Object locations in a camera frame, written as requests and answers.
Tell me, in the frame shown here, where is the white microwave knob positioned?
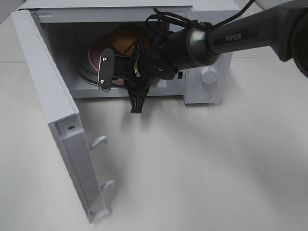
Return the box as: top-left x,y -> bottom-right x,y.
200,66 -> 218,84

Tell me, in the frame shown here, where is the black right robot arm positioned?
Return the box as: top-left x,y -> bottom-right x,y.
125,0 -> 308,113

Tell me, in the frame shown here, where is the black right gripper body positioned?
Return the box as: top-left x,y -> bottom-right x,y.
124,57 -> 158,98

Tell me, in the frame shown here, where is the burger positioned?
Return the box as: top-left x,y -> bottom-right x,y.
111,24 -> 153,56

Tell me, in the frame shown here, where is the pink plate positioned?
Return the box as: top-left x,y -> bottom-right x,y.
88,32 -> 145,71

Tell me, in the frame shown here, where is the glass microwave turntable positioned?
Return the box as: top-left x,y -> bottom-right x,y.
74,49 -> 164,88

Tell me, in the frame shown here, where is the white microwave door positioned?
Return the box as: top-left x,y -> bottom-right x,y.
11,10 -> 111,223

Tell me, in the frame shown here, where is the white microwave oven body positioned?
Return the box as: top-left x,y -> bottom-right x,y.
18,0 -> 243,106

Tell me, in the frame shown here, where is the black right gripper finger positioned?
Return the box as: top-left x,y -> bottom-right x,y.
128,89 -> 148,114

